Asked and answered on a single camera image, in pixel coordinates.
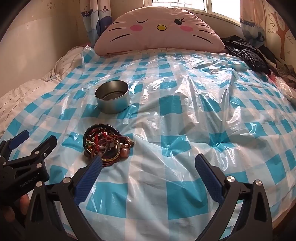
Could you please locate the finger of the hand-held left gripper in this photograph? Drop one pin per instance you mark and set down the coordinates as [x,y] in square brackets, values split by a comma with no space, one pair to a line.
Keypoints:
[45,146]
[19,139]

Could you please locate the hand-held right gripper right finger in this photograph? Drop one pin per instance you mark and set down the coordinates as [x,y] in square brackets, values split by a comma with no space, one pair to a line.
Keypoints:
[209,179]

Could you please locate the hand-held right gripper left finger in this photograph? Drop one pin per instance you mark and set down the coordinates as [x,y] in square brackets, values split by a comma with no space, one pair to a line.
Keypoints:
[89,177]

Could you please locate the round metal tin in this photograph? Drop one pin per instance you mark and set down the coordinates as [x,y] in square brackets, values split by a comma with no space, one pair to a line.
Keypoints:
[112,98]

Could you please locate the person's left hand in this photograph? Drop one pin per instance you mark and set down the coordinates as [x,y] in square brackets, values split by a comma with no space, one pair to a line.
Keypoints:
[23,205]

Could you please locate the white quilt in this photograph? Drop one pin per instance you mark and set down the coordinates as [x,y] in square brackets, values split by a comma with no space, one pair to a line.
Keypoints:
[30,90]

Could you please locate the blue checkered plastic sheet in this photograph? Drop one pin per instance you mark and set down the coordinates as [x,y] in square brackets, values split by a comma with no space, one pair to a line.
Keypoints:
[180,115]

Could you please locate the clear plastic bag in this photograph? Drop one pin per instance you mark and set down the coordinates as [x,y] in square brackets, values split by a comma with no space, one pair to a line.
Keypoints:
[286,90]

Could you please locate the black puffer jacket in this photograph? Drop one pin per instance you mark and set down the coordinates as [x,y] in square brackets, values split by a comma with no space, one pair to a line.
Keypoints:
[247,54]

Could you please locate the pile of clothes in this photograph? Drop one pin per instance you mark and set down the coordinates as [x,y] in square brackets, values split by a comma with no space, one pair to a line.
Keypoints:
[282,67]

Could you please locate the blue whale print curtain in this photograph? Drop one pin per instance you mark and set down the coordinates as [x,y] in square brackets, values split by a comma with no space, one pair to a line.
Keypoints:
[97,20]

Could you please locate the pink cat face pillow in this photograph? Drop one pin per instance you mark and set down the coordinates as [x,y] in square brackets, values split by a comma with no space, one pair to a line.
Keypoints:
[159,34]

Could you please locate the pink curtain with blue hem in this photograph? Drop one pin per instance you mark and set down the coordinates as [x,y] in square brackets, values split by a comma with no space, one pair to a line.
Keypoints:
[251,23]

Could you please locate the wardrobe with tree decal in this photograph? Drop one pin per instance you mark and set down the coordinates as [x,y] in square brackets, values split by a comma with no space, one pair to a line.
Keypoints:
[279,30]

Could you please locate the window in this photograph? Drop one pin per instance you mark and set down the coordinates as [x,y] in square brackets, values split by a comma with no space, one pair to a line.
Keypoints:
[208,5]

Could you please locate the cat wall sticker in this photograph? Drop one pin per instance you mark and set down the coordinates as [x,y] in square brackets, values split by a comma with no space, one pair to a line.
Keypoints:
[50,5]

